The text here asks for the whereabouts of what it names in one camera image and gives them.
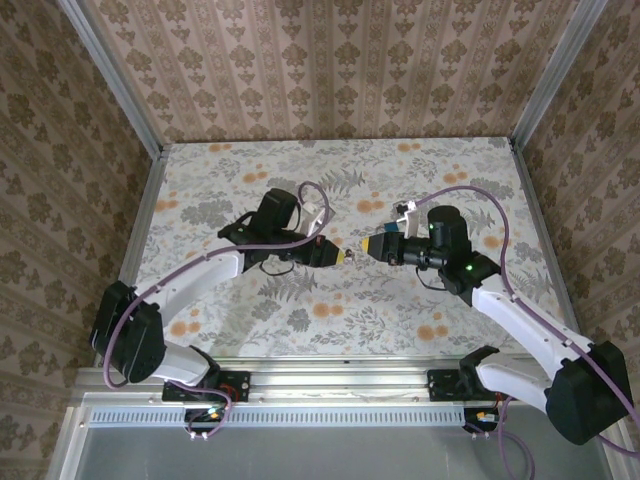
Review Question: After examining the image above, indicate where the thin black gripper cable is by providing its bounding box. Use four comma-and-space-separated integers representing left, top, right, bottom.
258, 259, 297, 278
413, 264, 447, 292

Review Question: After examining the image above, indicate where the floral patterned table cover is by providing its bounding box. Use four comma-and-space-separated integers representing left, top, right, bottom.
117, 137, 577, 359

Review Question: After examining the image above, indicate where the aluminium frame post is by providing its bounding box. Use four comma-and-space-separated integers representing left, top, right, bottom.
55, 0, 167, 160
508, 0, 610, 151

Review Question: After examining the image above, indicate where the aluminium table side rail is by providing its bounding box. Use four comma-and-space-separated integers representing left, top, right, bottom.
508, 142, 592, 365
94, 148, 167, 369

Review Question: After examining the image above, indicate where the thin black left gripper cable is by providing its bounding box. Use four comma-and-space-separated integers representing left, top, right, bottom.
258, 259, 297, 278

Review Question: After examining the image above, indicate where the slotted grey cable duct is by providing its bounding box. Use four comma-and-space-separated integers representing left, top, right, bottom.
87, 405, 470, 427

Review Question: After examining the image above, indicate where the aluminium mounting rail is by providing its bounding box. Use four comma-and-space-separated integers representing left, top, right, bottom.
73, 363, 622, 402

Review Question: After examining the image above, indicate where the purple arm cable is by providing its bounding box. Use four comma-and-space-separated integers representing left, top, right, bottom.
413, 185, 640, 480
102, 180, 332, 441

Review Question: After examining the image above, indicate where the grey metal panel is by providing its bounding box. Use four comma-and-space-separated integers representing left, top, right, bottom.
48, 393, 637, 480

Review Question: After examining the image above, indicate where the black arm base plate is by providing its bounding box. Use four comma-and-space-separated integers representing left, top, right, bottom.
162, 370, 251, 404
428, 368, 520, 402

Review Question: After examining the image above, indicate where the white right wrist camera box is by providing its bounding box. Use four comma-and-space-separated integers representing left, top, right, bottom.
393, 199, 419, 239

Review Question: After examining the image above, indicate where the black connector block with plugs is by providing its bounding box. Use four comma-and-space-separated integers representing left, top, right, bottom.
462, 407, 507, 435
183, 407, 227, 437

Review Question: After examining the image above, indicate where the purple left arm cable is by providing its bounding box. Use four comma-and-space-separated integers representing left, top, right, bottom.
102, 180, 332, 441

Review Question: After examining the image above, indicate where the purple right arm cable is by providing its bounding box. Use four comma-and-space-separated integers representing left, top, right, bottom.
413, 185, 640, 480

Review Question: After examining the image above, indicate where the thin black right gripper cable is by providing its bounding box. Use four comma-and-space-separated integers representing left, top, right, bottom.
413, 264, 447, 292

